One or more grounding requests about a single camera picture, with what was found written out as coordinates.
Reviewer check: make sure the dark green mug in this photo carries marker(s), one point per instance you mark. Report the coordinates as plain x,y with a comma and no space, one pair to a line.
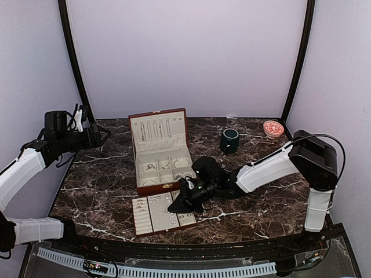
229,141

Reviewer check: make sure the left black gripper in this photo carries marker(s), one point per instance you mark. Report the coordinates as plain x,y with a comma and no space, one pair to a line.
89,143

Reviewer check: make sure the grey slotted cable duct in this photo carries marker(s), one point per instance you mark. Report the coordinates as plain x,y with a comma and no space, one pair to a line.
138,268

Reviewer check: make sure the red wooden jewelry box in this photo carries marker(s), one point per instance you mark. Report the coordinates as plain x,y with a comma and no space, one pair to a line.
159,137

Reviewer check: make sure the left black frame post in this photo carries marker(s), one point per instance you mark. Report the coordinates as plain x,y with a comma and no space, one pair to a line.
67,32

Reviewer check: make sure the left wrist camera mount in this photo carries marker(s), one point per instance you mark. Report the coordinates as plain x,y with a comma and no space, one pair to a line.
57,123

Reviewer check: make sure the silver bangle with charm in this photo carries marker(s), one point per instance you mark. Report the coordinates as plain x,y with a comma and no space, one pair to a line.
181,162

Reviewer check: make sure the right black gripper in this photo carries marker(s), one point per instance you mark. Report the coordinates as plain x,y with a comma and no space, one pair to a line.
182,205

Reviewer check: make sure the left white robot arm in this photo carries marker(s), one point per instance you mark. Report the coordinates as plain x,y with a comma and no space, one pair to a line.
36,156

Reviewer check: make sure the black frame post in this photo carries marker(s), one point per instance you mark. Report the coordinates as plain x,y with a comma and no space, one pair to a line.
67,32
305,36

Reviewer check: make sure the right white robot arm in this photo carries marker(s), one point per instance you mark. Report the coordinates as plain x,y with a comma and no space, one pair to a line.
306,154

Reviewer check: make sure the right black frame post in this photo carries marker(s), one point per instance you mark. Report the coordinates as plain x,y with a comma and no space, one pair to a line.
305,36

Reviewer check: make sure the red white patterned bowl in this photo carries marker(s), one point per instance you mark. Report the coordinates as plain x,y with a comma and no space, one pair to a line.
273,129

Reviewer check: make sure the pile of silver bangles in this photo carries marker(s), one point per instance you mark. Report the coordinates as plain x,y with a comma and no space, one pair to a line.
178,176

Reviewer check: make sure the red jewelry tray insert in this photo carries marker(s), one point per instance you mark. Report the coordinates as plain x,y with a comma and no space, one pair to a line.
151,216

